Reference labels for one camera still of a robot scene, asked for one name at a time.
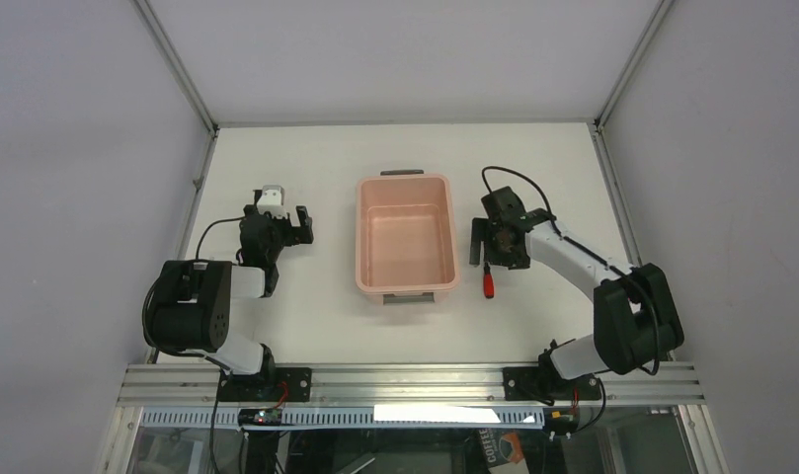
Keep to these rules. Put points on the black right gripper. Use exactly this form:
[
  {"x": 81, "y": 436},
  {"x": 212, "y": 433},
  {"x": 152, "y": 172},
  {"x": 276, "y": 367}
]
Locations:
[{"x": 489, "y": 237}]

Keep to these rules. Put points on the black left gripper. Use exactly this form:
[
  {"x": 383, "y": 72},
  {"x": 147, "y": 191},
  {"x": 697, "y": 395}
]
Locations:
[{"x": 279, "y": 227}]

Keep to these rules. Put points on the red handled screwdriver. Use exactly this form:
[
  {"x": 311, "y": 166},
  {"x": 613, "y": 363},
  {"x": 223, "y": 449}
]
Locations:
[{"x": 488, "y": 282}]

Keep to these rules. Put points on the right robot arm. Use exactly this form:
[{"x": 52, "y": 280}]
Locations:
[{"x": 635, "y": 319}]

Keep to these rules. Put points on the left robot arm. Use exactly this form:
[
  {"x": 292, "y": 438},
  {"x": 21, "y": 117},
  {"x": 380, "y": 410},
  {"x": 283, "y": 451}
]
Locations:
[{"x": 186, "y": 311}]

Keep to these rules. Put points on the pink plastic bin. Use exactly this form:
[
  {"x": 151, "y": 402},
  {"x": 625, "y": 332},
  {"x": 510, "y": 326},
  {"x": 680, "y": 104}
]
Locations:
[{"x": 406, "y": 246}]

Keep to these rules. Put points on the coffee printed box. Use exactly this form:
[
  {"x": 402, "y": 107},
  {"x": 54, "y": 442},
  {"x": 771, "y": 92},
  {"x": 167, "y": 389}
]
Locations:
[{"x": 500, "y": 447}]

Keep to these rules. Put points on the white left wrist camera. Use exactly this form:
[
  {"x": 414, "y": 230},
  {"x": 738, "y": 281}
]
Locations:
[{"x": 271, "y": 201}]

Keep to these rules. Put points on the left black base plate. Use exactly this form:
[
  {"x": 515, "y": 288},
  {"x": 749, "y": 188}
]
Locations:
[{"x": 288, "y": 384}]

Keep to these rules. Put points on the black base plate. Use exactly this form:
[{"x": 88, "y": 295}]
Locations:
[
  {"x": 533, "y": 383},
  {"x": 288, "y": 384}
]

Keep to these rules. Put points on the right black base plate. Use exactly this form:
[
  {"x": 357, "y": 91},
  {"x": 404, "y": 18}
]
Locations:
[{"x": 533, "y": 383}]

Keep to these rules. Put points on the aluminium front rail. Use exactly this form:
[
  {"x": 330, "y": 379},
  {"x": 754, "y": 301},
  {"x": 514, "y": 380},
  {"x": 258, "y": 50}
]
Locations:
[{"x": 362, "y": 385}]

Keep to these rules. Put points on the white slotted cable duct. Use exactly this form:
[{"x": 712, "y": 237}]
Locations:
[{"x": 380, "y": 416}]

